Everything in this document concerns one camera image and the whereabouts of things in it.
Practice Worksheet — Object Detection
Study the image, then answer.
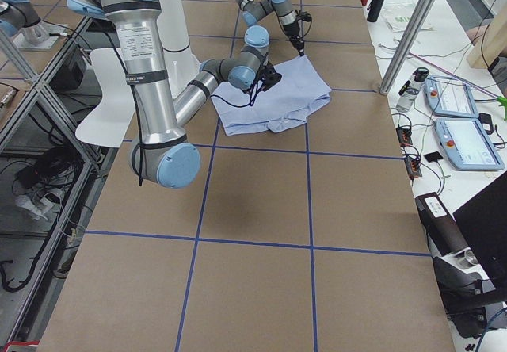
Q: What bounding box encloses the upper blue teach pendant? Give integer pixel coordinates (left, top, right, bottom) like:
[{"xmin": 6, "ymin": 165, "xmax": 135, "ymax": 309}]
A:
[{"xmin": 424, "ymin": 76, "xmax": 478, "ymax": 118}]

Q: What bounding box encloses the light blue striped shirt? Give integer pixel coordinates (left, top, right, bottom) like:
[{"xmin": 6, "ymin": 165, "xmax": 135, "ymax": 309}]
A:
[{"xmin": 211, "ymin": 56, "xmax": 331, "ymax": 136}]

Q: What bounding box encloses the black thermos bottle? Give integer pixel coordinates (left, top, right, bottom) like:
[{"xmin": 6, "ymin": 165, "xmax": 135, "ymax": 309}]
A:
[{"xmin": 367, "ymin": 0, "xmax": 384, "ymax": 23}]

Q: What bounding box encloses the aluminium frame post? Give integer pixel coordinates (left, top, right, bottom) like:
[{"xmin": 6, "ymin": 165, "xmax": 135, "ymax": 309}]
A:
[{"xmin": 379, "ymin": 0, "xmax": 435, "ymax": 95}]

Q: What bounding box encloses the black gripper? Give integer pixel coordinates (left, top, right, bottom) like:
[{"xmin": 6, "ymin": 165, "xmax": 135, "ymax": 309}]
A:
[
  {"xmin": 259, "ymin": 68, "xmax": 282, "ymax": 91},
  {"xmin": 283, "ymin": 21, "xmax": 305, "ymax": 56}
]

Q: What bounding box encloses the metal reacher grabber tool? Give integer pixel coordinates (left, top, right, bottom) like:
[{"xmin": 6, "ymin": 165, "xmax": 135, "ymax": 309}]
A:
[{"xmin": 408, "ymin": 52, "xmax": 506, "ymax": 109}]

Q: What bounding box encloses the black monitor screen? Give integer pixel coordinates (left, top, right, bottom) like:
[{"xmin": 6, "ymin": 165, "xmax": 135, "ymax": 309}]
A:
[{"xmin": 453, "ymin": 174, "xmax": 507, "ymax": 287}]

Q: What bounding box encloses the lower blue teach pendant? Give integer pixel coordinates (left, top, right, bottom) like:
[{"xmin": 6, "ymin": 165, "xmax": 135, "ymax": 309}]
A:
[{"xmin": 434, "ymin": 118, "xmax": 505, "ymax": 171}]

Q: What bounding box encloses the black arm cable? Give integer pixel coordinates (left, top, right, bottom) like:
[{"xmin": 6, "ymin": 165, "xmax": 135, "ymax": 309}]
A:
[{"xmin": 209, "ymin": 78, "xmax": 265, "ymax": 109}]

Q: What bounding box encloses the clear water bottle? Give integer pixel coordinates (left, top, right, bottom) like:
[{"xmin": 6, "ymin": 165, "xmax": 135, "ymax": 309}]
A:
[{"xmin": 395, "ymin": 67, "xmax": 429, "ymax": 113}]

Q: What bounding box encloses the blue teach pendant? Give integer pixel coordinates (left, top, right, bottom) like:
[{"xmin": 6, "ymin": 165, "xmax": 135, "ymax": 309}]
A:
[
  {"xmin": 424, "ymin": 76, "xmax": 478, "ymax": 118},
  {"xmin": 434, "ymin": 118, "xmax": 505, "ymax": 171}
]

